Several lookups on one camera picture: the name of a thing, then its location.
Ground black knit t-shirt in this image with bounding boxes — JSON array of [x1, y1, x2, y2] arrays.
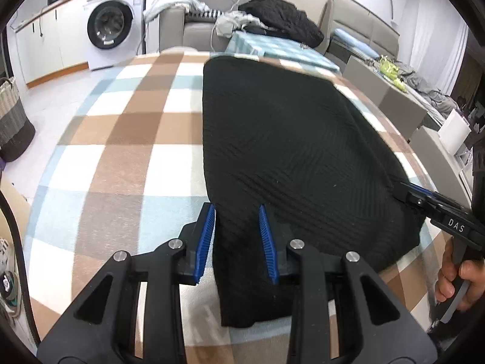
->
[[202, 56, 424, 328]]

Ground grey clothes on sofa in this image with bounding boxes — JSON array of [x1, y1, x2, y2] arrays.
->
[[143, 0, 269, 39]]

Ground person's right hand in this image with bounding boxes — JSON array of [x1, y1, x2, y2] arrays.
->
[[435, 238, 485, 312]]

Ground brown checkered tablecloth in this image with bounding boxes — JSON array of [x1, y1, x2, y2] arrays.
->
[[24, 52, 448, 363]]

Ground grey round stool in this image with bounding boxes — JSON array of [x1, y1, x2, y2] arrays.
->
[[161, 46, 197, 53]]

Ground grey sofa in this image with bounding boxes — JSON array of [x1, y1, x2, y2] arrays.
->
[[159, 7, 229, 52]]

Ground woven laundry basket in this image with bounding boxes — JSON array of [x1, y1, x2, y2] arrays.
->
[[0, 77, 35, 163]]

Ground blue pillow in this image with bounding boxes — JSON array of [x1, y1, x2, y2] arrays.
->
[[332, 29, 381, 59]]

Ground black jacket on sofa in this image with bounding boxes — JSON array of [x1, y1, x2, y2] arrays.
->
[[238, 0, 325, 49]]

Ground white washing machine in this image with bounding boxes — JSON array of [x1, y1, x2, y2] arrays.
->
[[83, 0, 146, 71]]

